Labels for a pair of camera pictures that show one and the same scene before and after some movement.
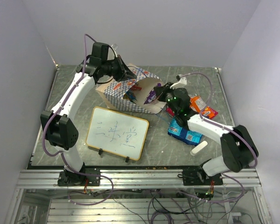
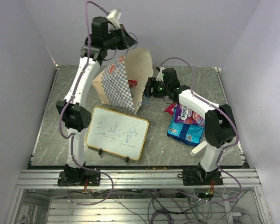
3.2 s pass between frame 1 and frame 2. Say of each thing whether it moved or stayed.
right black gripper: moved
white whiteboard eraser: stayed
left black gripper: moved
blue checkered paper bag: moved
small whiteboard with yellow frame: stayed
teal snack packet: stayed
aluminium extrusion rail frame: stayed
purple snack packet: moved
